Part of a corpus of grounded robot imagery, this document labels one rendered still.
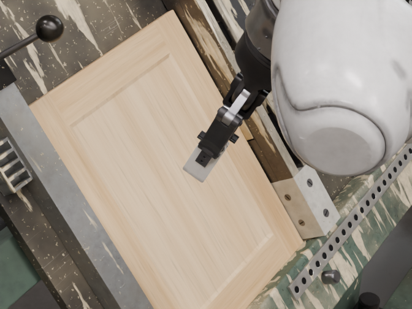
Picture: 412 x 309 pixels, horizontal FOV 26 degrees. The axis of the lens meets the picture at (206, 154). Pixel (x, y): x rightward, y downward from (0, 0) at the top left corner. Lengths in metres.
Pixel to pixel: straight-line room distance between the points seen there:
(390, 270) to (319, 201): 1.32
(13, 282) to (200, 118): 0.44
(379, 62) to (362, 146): 0.06
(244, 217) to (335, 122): 0.93
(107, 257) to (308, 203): 0.43
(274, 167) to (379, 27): 0.93
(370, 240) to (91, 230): 0.65
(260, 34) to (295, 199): 0.78
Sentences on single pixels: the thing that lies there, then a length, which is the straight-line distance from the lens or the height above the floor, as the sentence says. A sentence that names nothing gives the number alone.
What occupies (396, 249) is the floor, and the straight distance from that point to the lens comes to 3.00.
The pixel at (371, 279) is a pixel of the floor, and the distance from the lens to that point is 2.89.
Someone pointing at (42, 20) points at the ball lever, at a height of 1.44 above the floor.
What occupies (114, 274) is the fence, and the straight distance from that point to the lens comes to 1.33.
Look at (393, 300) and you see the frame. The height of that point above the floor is 0.18.
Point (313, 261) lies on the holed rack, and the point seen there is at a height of 0.90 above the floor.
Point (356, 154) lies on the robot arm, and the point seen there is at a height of 1.62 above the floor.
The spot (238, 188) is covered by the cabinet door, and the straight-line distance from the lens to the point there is 1.56.
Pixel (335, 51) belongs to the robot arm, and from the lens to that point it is 0.66.
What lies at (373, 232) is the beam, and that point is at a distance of 1.78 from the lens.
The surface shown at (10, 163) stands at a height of 1.25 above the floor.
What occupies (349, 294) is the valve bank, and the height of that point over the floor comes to 0.79.
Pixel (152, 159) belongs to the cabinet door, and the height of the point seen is 1.14.
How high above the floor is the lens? 2.01
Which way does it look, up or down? 37 degrees down
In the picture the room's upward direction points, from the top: straight up
